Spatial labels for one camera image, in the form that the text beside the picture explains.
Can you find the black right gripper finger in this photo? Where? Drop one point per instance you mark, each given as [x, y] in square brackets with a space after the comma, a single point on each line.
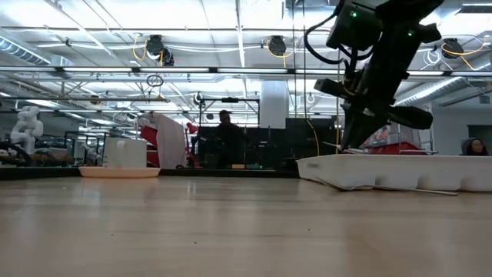
[374, 131]
[350, 131]

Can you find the silver spoon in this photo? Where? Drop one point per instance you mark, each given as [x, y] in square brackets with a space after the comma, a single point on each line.
[348, 188]

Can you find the colourful poster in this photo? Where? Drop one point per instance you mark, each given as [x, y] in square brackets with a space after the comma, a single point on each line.
[380, 134]

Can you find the red table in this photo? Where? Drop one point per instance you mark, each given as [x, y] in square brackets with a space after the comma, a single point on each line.
[399, 148]

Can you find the white cutlery organizer tray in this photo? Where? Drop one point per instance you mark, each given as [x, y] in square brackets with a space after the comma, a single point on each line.
[384, 171]

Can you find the metal rack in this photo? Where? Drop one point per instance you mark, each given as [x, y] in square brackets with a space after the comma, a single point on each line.
[430, 140]

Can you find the black desk partition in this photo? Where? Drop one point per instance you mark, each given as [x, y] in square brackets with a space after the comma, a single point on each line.
[269, 142]

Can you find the person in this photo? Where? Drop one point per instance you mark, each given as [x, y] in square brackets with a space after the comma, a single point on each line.
[227, 140]
[474, 147]

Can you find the dark monitor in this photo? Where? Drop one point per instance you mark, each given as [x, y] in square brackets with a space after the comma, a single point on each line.
[480, 131]

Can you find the white hanging cloth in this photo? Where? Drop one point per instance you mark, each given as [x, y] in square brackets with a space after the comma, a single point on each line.
[171, 142]

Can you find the red cart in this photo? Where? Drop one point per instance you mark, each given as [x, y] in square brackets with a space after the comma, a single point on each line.
[148, 138]

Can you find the peach saucer plate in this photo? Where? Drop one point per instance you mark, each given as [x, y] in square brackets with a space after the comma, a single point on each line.
[115, 172]

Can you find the wooden workbench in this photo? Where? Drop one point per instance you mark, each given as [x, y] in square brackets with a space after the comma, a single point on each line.
[38, 156]

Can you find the white robot figure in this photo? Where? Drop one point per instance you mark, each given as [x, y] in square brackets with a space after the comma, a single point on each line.
[27, 127]

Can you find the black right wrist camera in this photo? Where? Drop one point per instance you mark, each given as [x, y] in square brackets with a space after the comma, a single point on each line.
[330, 87]

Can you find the silver ventilation duct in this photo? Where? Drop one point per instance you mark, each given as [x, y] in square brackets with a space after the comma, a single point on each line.
[442, 88]
[23, 52]

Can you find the black rack frame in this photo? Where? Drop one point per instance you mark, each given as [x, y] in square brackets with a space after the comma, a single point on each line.
[230, 99]

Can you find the black table frame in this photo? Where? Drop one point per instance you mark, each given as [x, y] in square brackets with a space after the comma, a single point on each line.
[230, 172]

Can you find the black overhead frame rail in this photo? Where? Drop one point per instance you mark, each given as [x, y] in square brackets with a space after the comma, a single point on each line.
[115, 70]

